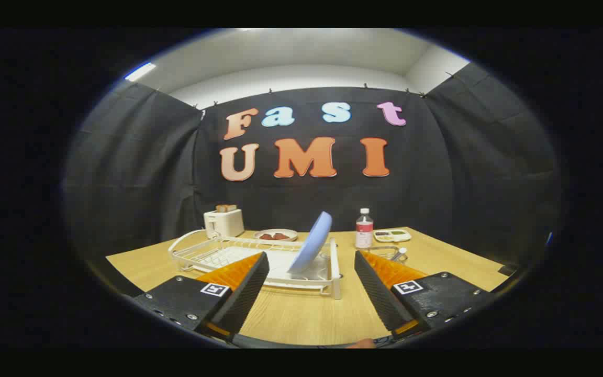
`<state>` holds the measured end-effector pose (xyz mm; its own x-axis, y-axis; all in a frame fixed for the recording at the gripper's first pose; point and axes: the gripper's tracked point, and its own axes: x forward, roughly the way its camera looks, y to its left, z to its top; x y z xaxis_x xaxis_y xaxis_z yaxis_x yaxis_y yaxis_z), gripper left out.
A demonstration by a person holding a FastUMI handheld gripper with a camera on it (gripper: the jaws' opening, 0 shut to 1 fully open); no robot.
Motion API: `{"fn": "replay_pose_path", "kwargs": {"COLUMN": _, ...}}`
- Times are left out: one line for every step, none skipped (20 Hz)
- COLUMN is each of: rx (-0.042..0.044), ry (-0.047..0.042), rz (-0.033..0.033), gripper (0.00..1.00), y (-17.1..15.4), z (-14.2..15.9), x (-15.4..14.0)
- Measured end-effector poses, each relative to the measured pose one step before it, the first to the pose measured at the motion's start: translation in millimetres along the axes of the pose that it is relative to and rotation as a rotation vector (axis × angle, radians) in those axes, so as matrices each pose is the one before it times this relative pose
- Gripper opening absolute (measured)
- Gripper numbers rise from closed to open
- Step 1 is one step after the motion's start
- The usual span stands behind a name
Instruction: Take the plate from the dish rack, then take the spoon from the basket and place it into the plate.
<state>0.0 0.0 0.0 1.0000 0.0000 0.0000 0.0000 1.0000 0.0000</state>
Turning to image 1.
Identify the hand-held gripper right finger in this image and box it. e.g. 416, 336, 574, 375
354, 250, 493, 338

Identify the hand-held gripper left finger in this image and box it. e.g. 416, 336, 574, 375
133, 251, 270, 341

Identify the metal wire basket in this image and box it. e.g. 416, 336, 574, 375
367, 245, 409, 262

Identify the white wire dish rack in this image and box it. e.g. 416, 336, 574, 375
168, 229, 343, 300

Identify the blue plate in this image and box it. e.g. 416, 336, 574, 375
287, 211, 333, 274

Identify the beige oval dish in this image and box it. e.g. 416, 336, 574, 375
254, 229, 298, 242

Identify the white divided condiment tray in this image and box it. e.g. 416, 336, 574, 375
373, 229, 412, 243

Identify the clear bottle with red label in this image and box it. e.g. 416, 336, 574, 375
355, 208, 374, 249

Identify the white toaster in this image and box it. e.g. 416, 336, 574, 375
204, 209, 245, 239

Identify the black backdrop cloth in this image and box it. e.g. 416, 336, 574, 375
63, 63, 561, 268

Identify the ceiling light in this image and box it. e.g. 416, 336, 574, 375
124, 62, 157, 82

